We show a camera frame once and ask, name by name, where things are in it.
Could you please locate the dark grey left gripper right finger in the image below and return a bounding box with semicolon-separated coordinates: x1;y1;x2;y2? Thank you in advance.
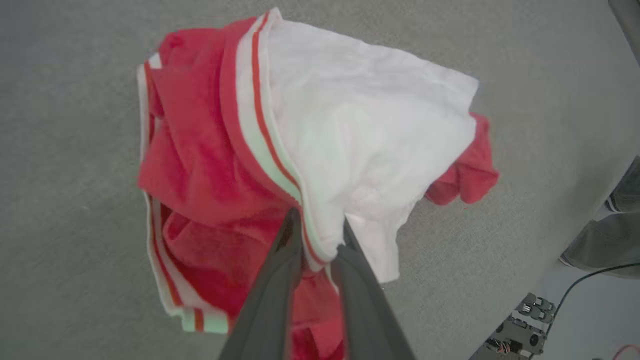
331;218;417;360

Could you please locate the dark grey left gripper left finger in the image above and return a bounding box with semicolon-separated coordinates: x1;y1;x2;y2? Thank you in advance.
218;208;304;360

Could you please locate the red and white basketball jersey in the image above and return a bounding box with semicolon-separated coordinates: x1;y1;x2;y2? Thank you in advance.
136;7;500;360

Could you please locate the grey fabric sofa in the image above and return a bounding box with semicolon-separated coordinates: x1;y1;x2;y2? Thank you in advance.
0;0;640;360

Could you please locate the black cable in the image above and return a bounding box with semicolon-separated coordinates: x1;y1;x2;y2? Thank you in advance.
546;263;640;337

